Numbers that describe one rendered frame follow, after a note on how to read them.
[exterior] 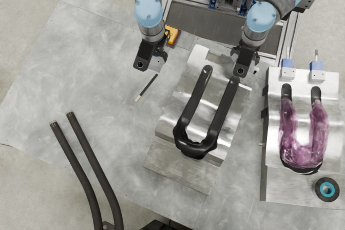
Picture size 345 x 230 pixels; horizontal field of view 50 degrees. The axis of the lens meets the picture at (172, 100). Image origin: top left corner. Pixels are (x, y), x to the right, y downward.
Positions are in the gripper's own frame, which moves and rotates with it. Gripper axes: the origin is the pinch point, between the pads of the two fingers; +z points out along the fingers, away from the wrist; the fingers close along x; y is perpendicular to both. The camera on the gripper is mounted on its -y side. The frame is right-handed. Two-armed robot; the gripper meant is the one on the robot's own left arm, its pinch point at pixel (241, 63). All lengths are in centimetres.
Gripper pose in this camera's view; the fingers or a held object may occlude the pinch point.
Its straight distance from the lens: 137.9
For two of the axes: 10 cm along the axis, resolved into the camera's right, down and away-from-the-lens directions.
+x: -9.2, -3.8, 1.3
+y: 4.0, -8.9, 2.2
